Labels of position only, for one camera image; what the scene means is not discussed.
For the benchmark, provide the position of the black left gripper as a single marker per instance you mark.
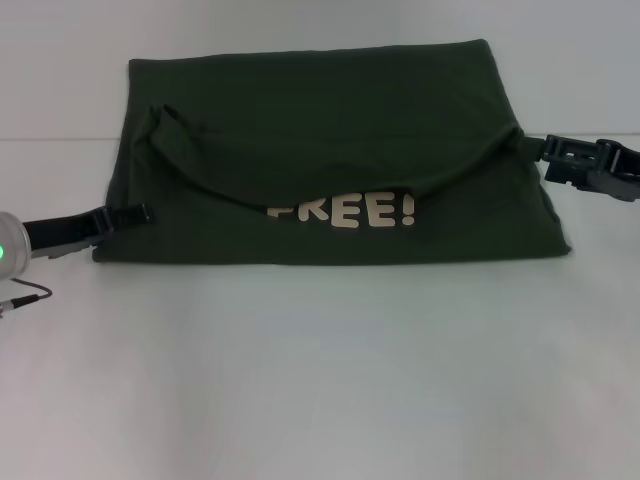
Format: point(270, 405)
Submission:
point(65, 230)

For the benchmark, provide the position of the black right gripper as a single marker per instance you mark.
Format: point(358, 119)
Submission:
point(620, 170)

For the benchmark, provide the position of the dark green shirt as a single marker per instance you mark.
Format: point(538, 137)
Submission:
point(325, 150)

